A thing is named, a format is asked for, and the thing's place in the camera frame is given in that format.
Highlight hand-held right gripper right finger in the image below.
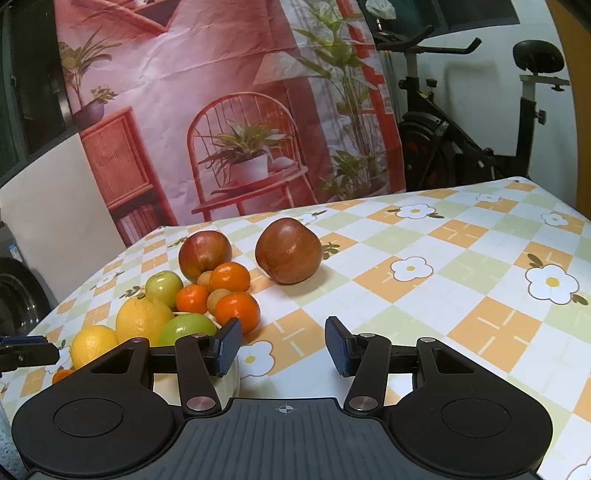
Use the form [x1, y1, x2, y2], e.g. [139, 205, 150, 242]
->
[324, 316, 482, 417]

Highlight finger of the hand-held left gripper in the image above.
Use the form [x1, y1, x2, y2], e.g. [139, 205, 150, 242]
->
[0, 336, 60, 371]

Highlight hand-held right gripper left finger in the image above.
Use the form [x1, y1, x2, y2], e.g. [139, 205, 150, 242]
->
[88, 318, 243, 417]

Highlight cream round plate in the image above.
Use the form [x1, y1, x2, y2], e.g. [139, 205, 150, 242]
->
[152, 314, 242, 407]

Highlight large green apple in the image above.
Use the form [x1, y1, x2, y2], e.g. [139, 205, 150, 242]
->
[158, 313, 218, 348]

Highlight round yellow lemon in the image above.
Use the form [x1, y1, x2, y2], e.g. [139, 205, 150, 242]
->
[71, 325, 120, 370]

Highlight small green apple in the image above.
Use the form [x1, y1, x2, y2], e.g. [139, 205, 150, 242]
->
[145, 271, 184, 311]

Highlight pointed yellow lemon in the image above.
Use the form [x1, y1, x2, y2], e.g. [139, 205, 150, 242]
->
[115, 295, 175, 347]

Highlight dark brownish red apple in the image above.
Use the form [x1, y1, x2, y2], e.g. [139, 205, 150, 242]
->
[255, 218, 322, 285]

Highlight grey washing machine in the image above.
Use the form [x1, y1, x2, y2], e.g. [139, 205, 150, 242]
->
[0, 222, 51, 337]

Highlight red yellow apple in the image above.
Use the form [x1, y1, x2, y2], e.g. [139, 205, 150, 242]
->
[178, 231, 233, 283]

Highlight black exercise bike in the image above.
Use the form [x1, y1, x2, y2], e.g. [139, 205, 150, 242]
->
[372, 25, 571, 192]

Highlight pink printed backdrop cloth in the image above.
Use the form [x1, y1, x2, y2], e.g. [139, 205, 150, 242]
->
[53, 0, 407, 247]

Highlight dark glass window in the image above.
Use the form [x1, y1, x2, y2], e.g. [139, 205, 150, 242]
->
[429, 0, 522, 35]
[0, 0, 75, 181]

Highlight white plastic bag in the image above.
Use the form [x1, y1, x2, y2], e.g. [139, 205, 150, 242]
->
[365, 0, 398, 20]

